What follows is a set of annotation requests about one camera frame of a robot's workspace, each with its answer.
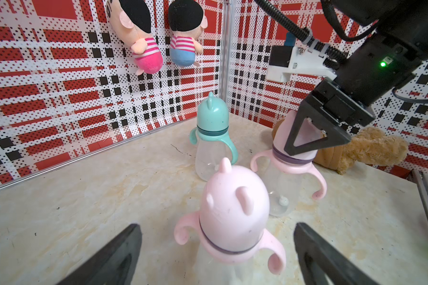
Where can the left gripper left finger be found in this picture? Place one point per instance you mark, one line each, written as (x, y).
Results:
(114, 264)

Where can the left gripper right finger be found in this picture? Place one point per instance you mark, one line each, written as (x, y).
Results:
(320, 262)

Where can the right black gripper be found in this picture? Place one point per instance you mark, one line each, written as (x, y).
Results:
(387, 59)

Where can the pink bottle handle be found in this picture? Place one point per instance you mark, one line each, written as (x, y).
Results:
(232, 245)
(290, 168)

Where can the clear baby bottle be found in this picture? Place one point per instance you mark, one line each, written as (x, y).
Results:
(209, 271)
(208, 157)
(283, 190)

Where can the mint green bottle handle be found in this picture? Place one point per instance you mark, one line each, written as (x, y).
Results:
(215, 136)

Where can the mint green bottle cap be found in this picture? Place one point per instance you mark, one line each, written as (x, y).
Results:
(212, 116)

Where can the brown plush toy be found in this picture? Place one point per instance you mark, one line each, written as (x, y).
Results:
(370, 146)

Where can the plush doll blue pants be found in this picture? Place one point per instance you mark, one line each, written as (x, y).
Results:
(187, 23)

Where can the plush doll pink pants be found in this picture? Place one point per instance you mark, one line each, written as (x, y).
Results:
(131, 22)

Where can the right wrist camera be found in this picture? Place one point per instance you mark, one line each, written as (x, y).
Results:
(290, 59)

